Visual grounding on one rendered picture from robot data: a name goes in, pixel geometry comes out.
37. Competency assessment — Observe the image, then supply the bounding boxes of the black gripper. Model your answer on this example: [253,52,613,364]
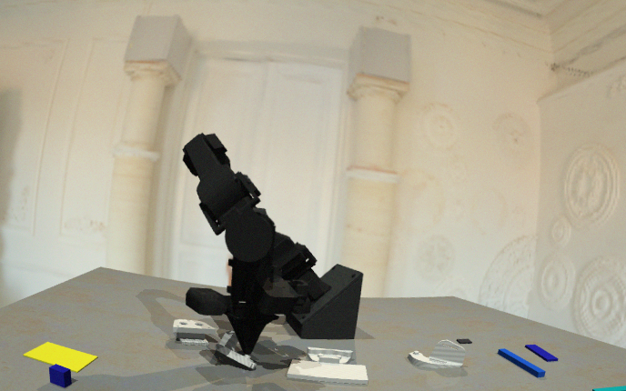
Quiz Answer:
[186,257,311,355]

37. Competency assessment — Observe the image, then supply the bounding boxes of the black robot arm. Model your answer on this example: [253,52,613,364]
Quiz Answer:
[182,133,332,316]

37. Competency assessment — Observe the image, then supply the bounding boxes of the yellow flat plate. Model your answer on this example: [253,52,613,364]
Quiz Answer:
[23,342,98,373]

